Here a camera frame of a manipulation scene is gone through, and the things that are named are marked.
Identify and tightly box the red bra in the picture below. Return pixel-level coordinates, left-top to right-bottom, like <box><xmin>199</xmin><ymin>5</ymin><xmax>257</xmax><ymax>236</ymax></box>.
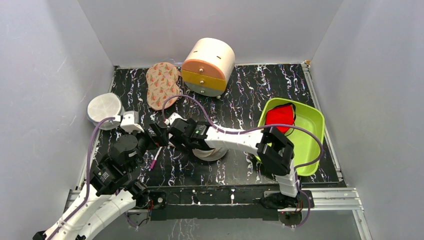
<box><xmin>265</xmin><ymin>102</ymin><xmax>297</xmax><ymax>126</ymax></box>

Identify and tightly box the round drawer cabinet orange yellow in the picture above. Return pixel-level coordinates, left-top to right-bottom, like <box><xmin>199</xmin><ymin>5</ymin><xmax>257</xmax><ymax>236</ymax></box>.
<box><xmin>181</xmin><ymin>37</ymin><xmax>236</xmax><ymax>99</ymax></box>

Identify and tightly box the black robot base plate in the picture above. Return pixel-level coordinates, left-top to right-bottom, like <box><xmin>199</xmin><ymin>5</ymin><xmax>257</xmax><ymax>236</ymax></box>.
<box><xmin>149</xmin><ymin>184</ymin><xmax>297</xmax><ymax>221</ymax></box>

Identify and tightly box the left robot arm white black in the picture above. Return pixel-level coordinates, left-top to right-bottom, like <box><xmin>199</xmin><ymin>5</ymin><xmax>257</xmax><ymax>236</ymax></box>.
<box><xmin>33</xmin><ymin>122</ymin><xmax>169</xmax><ymax>240</ymax></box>

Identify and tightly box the white mesh laundry bag beige zipper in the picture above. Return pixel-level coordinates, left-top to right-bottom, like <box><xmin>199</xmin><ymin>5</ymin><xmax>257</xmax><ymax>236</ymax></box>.
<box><xmin>192</xmin><ymin>147</ymin><xmax>228</xmax><ymax>162</ymax></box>

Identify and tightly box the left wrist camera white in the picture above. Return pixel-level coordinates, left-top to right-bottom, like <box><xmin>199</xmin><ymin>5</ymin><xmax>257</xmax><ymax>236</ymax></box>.
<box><xmin>120</xmin><ymin>110</ymin><xmax>144</xmax><ymax>134</ymax></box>

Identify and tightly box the peach patterned fabric pouch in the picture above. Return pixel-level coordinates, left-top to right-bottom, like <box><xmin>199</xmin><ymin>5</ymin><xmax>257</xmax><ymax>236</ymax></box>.
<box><xmin>146</xmin><ymin>62</ymin><xmax>181</xmax><ymax>111</ymax></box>

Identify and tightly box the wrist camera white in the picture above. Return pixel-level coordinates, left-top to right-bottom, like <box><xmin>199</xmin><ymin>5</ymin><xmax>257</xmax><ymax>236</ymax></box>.
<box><xmin>164</xmin><ymin>112</ymin><xmax>185</xmax><ymax>126</ymax></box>
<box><xmin>120</xmin><ymin>110</ymin><xmax>144</xmax><ymax>134</ymax></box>

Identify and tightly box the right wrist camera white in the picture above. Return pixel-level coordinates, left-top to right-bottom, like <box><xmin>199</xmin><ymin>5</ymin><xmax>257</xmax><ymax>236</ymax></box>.
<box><xmin>164</xmin><ymin>112</ymin><xmax>185</xmax><ymax>126</ymax></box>

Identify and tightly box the pink white marker pen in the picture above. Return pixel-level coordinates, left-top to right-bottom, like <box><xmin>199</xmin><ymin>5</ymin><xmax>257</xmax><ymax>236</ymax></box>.
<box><xmin>149</xmin><ymin>146</ymin><xmax>163</xmax><ymax>171</ymax></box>

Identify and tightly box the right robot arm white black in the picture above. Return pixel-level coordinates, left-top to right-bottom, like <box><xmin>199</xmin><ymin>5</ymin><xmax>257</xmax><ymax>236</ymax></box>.
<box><xmin>165</xmin><ymin>114</ymin><xmax>302</xmax><ymax>207</ymax></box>

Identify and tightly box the aluminium frame rail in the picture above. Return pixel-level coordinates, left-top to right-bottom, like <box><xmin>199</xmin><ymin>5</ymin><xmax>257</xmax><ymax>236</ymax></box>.
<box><xmin>278</xmin><ymin>187</ymin><xmax>365</xmax><ymax>213</ymax></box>

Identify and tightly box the green plastic basin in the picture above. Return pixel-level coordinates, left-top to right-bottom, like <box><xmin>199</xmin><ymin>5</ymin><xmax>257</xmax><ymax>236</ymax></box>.
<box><xmin>255</xmin><ymin>97</ymin><xmax>326</xmax><ymax>177</ymax></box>

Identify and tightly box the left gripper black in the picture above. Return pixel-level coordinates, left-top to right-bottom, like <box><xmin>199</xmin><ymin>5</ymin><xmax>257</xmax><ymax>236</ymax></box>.
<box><xmin>121</xmin><ymin>121</ymin><xmax>170</xmax><ymax>172</ymax></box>

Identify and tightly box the white mesh laundry bag grey trim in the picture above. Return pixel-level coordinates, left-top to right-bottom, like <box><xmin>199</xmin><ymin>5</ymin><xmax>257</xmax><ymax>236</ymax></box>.
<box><xmin>86</xmin><ymin>92</ymin><xmax>125</xmax><ymax>126</ymax></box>

